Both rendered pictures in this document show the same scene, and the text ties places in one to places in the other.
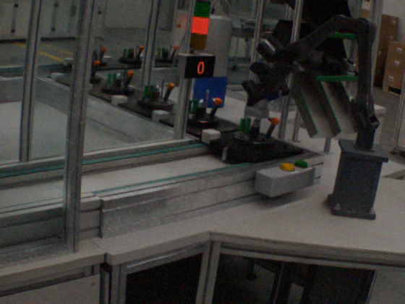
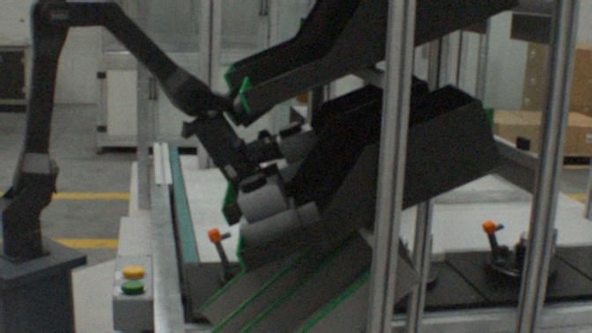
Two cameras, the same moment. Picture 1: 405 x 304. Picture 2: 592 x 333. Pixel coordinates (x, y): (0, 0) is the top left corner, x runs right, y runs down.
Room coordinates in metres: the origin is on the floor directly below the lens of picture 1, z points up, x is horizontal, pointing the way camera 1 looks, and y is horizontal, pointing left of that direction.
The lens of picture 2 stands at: (2.69, -1.10, 1.47)
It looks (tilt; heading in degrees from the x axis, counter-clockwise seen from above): 14 degrees down; 124
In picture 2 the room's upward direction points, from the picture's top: 2 degrees clockwise
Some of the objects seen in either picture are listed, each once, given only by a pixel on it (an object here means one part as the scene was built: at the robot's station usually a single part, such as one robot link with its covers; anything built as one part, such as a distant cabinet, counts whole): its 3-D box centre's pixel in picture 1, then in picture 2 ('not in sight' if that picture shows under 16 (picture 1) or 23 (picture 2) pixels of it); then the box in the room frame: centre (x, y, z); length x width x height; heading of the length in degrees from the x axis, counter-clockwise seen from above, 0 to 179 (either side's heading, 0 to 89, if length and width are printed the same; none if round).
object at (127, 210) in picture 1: (226, 187); (165, 260); (1.67, -0.08, 0.91); 0.89 x 0.06 x 0.11; 136
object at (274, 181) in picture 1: (285, 178); (134, 290); (1.77, -0.26, 0.93); 0.21 x 0.07 x 0.06; 136
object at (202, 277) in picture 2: (252, 145); (258, 290); (1.98, -0.16, 0.96); 0.24 x 0.24 x 0.02; 46
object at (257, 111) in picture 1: (256, 105); not in sight; (1.99, -0.15, 1.09); 0.08 x 0.04 x 0.07; 47
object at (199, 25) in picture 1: (199, 24); not in sight; (1.92, 0.06, 1.33); 0.05 x 0.05 x 0.05
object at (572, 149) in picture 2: not in sight; (538, 138); (0.76, 5.81, 0.20); 1.20 x 0.80 x 0.41; 42
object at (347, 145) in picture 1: (357, 179); (27, 313); (1.76, -0.48, 0.96); 0.15 x 0.15 x 0.20; 87
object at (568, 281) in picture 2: not in sight; (522, 250); (2.33, 0.20, 1.01); 0.24 x 0.24 x 0.13; 46
